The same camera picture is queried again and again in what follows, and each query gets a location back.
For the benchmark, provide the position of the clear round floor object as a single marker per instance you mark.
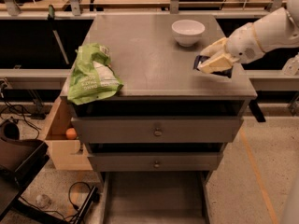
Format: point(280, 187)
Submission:
point(43, 201)

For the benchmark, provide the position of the orange fruit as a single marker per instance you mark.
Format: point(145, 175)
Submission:
point(71, 134)

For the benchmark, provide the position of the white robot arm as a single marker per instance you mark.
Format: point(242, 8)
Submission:
point(279, 29)

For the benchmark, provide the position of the dark rxbar blueberry bar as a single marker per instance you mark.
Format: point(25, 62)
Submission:
point(224, 72)

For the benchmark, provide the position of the green chip bag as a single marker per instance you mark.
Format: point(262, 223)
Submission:
point(92, 78)

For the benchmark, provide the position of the grey middle drawer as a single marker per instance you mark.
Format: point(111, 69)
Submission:
point(155, 157)

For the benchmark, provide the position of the grey drawer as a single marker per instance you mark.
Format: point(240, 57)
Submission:
point(148, 121)
point(154, 198)
point(155, 157)

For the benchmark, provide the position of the wooden side drawer box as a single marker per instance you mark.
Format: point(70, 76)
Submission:
point(65, 153)

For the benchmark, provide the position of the white ceramic bowl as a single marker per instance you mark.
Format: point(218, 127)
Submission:
point(187, 32)

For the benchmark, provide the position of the grey bottom drawer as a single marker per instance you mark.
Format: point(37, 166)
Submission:
point(154, 198)

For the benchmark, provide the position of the grey top drawer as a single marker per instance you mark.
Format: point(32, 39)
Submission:
point(148, 121)

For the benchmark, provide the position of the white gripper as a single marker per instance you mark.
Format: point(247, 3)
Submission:
point(242, 45)

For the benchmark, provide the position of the black bin on cart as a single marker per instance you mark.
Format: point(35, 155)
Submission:
point(20, 159)

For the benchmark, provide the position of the grey drawer cabinet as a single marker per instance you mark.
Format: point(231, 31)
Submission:
point(153, 66)

